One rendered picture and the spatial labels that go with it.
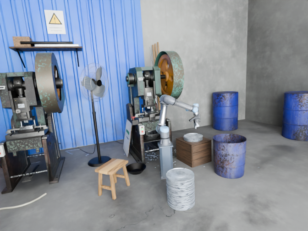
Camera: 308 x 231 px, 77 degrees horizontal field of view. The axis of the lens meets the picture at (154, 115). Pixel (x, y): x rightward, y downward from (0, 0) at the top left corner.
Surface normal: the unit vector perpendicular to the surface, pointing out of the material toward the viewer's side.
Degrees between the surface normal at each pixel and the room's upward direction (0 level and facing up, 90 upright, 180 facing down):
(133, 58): 90
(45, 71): 71
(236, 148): 92
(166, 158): 90
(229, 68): 90
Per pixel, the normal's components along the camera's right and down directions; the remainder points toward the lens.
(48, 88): 0.33, 0.29
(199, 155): 0.47, 0.14
